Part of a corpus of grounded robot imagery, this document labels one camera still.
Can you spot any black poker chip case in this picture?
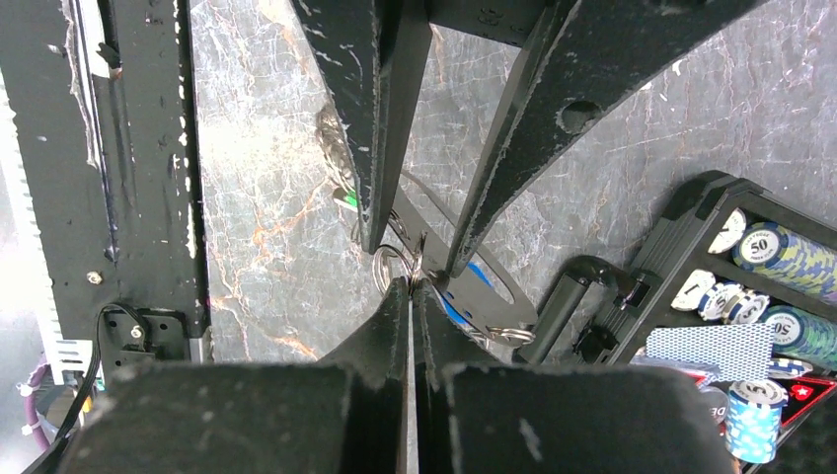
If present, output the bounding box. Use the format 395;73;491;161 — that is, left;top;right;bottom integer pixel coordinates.
514;171;836;473

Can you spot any metal keyring with tags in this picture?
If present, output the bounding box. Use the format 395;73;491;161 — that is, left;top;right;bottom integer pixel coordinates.
315;103;537;349

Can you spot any white cable duct rail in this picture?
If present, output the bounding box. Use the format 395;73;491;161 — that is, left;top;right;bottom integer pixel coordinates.
1;85;92;385

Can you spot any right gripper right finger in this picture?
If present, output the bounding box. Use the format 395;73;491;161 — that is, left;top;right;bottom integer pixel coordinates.
413;281;733;473

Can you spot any light blue chip stack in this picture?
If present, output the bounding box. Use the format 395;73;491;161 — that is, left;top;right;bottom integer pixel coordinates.
724;379;789;464

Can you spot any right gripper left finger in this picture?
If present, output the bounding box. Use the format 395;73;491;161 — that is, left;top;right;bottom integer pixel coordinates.
59;278;410;473

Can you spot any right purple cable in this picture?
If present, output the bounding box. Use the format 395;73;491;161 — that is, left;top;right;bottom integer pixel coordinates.
16;362;60;452

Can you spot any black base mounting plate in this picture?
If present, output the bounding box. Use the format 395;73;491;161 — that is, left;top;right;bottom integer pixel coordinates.
1;1;210;361

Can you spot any blue playing card deck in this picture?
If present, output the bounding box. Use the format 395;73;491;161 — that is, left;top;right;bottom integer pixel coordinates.
646;323;775;382

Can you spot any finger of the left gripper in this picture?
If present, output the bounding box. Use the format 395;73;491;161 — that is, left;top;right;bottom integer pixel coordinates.
293;1;432;254
445;1;761;277

